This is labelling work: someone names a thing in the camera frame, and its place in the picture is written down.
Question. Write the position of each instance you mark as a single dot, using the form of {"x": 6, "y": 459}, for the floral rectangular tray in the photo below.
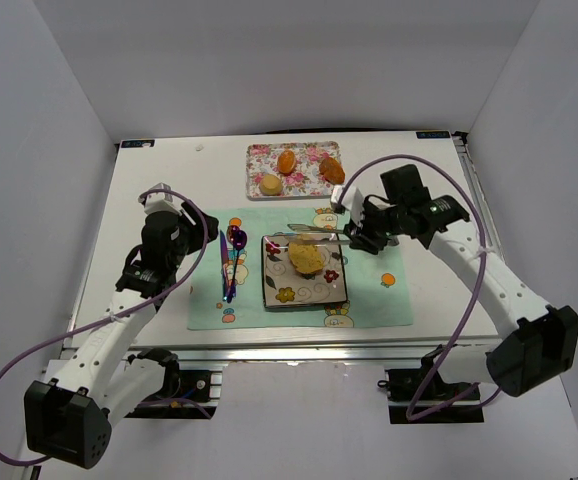
{"x": 305, "y": 182}

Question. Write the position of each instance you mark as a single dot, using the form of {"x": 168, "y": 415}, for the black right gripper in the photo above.
{"x": 367, "y": 232}

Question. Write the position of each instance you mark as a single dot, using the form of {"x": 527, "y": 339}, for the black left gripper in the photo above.
{"x": 199, "y": 228}

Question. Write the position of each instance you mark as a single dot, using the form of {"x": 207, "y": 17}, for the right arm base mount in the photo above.
{"x": 401, "y": 384}

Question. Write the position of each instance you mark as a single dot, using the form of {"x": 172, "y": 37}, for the square floral ceramic plate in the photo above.
{"x": 284, "y": 288}

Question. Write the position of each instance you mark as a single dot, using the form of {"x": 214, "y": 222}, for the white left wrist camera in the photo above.
{"x": 159, "y": 200}

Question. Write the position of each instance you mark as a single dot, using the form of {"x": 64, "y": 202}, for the iridescent table knife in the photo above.
{"x": 224, "y": 254}

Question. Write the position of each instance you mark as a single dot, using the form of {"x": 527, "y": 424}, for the light green placemat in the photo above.
{"x": 377, "y": 290}

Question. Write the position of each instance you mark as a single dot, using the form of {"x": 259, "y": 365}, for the yellow bread slice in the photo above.
{"x": 304, "y": 256}

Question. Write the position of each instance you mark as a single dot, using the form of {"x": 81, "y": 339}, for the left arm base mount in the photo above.
{"x": 179, "y": 385}

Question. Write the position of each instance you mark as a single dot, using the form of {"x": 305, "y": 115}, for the small pale round cake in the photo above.
{"x": 270, "y": 185}

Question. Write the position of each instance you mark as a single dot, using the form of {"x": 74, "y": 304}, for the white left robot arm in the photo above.
{"x": 71, "y": 416}

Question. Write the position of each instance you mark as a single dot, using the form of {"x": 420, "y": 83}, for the metal kitchen tongs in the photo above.
{"x": 333, "y": 233}

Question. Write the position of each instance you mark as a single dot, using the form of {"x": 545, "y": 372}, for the purple spoon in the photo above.
{"x": 239, "y": 241}

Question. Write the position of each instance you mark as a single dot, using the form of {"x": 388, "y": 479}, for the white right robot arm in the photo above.
{"x": 537, "y": 340}

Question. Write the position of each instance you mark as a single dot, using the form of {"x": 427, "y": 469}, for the round orange bun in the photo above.
{"x": 286, "y": 162}

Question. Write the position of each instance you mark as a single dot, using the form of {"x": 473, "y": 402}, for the brown oblong bread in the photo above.
{"x": 331, "y": 170}

